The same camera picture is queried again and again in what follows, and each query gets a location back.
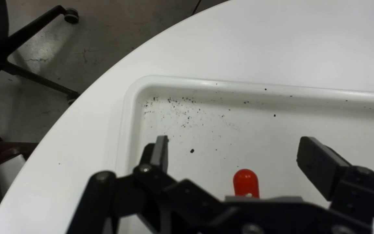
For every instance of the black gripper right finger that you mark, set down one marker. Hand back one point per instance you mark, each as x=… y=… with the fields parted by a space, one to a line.
x=324 y=169

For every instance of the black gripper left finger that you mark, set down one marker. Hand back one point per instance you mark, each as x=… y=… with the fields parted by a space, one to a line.
x=159 y=154

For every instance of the white plastic tray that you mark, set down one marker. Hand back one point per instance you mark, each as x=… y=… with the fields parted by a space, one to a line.
x=238 y=130

